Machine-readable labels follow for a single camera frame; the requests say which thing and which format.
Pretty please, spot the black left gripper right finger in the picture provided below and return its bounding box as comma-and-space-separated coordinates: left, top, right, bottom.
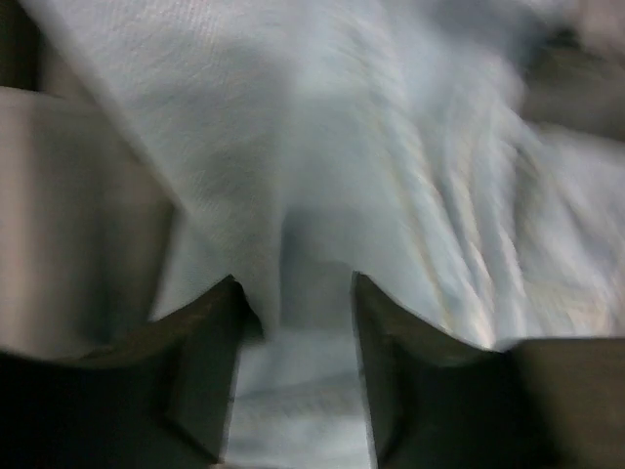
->
353, 274, 624, 469

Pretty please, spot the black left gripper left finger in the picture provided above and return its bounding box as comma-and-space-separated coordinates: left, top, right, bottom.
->
1, 277, 251, 468

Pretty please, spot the grey-blue cloth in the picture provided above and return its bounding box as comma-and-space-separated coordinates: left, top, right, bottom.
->
27, 1, 624, 468

